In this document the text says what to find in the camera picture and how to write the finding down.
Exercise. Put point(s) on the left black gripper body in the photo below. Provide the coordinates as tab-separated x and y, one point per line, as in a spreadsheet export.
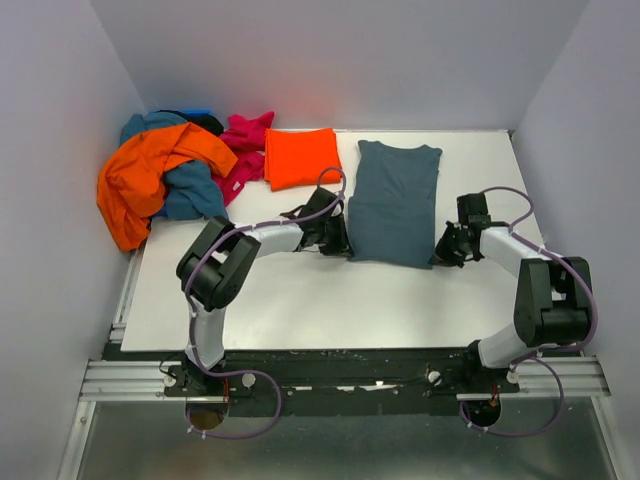
338	237

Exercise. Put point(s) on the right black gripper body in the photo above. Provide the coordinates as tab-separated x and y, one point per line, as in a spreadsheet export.
447	245

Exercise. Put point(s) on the grey-blue t-shirt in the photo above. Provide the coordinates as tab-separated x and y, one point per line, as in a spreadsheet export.
391	214

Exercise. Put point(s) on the orange t-shirt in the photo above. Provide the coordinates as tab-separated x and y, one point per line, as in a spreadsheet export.
130	186
295	159

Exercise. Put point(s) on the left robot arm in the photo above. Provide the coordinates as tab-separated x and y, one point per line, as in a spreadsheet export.
216	265

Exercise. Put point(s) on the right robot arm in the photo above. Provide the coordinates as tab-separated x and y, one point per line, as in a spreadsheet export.
554	306

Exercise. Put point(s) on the magenta t-shirt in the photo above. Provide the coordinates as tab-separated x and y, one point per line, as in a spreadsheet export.
246	139

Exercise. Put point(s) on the teal blue t-shirt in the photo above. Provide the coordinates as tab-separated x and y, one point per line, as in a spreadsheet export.
190	191

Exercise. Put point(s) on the black garment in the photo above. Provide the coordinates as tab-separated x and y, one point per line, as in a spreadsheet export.
209	123

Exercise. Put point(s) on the crumpled orange t-shirt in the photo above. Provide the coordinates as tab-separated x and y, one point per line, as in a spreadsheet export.
130	186

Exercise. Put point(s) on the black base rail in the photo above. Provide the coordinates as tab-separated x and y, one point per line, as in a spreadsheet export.
338	382

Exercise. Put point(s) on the aluminium extrusion frame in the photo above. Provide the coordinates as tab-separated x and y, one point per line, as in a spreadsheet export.
127	428

